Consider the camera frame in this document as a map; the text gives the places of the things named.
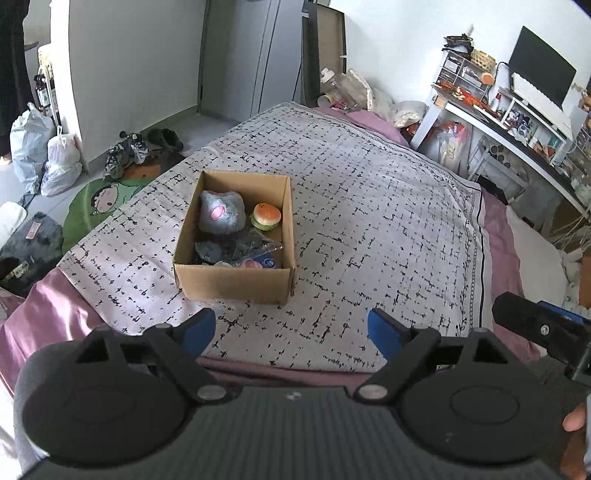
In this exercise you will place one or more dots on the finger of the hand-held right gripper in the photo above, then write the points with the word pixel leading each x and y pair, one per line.
pixel 531 321

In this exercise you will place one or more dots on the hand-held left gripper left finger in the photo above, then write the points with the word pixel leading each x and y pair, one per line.
pixel 199 330

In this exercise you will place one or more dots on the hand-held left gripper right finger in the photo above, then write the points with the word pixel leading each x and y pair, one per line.
pixel 383 333

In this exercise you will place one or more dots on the cardboard box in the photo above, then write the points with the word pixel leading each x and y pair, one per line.
pixel 231 284

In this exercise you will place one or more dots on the white plastic wrap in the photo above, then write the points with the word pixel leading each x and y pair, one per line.
pixel 225 264

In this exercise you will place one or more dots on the clear plastic packet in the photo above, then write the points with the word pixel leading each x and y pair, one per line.
pixel 231 247

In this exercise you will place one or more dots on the blue patterned packet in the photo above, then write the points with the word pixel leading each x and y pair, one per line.
pixel 268 262

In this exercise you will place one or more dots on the blue-grey plush toy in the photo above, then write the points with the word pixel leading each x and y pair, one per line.
pixel 231 203

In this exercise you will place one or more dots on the burger plush toy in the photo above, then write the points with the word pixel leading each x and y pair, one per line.
pixel 266 214

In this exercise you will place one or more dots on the person's right hand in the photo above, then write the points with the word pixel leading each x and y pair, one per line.
pixel 575 417

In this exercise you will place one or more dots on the white pillow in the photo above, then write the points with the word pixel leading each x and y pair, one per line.
pixel 535 249

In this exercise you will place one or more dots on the white black-patterned blanket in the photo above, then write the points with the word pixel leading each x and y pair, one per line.
pixel 369 230

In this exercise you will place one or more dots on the green cartoon rug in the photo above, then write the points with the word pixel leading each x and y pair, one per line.
pixel 83 217

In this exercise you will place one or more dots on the white desk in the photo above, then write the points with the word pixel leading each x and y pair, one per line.
pixel 531 152

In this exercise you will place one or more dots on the dark grey fluffy mat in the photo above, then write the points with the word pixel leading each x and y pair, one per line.
pixel 37 240

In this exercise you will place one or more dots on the grey sneaker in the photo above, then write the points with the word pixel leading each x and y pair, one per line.
pixel 137 148
pixel 114 161

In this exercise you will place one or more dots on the dark slippers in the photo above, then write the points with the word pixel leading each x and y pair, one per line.
pixel 166 139

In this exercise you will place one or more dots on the cream pillow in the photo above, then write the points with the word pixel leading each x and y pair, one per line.
pixel 397 110

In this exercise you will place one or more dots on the white keyboard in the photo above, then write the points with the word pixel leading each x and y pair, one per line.
pixel 538 97

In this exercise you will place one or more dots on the clear plastic bottle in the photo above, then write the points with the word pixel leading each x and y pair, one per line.
pixel 328 85

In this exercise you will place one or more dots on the large white plastic bag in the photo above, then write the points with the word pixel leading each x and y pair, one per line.
pixel 27 143

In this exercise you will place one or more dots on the black monitor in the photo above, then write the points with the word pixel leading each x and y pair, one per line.
pixel 540 64

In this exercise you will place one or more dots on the white desktop organizer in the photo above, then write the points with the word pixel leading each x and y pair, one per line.
pixel 455 69

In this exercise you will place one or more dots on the grey wardrobe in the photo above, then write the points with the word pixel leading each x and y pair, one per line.
pixel 249 55

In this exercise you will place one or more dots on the brown bottle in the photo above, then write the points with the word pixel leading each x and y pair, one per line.
pixel 42 94

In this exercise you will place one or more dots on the dark hanging garment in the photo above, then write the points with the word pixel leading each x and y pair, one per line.
pixel 11 69

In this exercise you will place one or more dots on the brown board with black frame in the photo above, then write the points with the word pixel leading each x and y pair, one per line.
pixel 330 41

